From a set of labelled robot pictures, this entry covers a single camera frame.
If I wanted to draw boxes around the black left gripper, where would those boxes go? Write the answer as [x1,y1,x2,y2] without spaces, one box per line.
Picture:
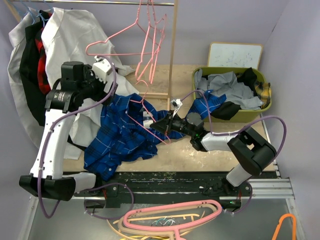
[78,65,117,107]

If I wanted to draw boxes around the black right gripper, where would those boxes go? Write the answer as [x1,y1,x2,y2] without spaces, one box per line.
[150,110,195,138]

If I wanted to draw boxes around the blue plaid shirt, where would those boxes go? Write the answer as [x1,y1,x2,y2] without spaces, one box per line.
[83,90,227,183]

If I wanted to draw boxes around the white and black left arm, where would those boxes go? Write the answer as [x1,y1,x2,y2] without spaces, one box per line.
[19,56,118,201]

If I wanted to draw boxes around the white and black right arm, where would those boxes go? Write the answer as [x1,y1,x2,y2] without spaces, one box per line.
[150,110,277,196]

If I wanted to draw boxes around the red plaid hanging shirt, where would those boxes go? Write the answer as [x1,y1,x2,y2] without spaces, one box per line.
[34,10,52,95]

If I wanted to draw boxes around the blue hanger hooks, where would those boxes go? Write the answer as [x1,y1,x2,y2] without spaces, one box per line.
[19,0,55,27]

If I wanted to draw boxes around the pink hanger in foreground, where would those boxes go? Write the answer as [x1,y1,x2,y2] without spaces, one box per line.
[123,199,223,240]

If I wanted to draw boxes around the yellow hanger in foreground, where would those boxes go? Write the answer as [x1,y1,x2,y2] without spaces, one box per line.
[121,234,171,240]

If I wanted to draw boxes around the orange hanger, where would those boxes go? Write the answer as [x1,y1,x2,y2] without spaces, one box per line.
[271,213,298,240]

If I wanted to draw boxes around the black hanging garment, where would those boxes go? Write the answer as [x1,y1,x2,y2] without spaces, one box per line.
[19,21,87,152]

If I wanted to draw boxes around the pink hangers on rack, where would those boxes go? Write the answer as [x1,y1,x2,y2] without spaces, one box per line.
[85,0,168,85]

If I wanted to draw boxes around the green laundry basket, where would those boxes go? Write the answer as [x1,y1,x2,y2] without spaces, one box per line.
[190,67,272,123]

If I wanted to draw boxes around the metal hanging rod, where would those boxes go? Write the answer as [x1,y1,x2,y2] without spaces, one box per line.
[11,0,177,7]

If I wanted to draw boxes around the small whiteboard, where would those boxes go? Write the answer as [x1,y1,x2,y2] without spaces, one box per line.
[207,42,264,69]

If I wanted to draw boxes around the black and yellow garment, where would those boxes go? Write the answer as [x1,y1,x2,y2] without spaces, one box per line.
[212,66,273,121]

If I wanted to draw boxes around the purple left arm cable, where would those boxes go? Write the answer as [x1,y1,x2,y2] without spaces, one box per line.
[36,55,136,221]

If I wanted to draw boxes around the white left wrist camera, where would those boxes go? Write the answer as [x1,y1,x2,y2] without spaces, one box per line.
[92,55,112,84]

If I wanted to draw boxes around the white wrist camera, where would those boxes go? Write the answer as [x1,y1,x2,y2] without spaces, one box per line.
[170,98,183,116]
[92,55,112,84]

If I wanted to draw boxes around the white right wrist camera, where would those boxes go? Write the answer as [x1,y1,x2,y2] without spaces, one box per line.
[170,98,183,116]

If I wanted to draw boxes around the wooden garment rack frame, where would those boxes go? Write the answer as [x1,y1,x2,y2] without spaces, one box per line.
[4,0,180,111]

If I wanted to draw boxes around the aluminium frame rail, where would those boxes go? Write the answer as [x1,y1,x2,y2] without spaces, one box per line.
[18,159,307,240]

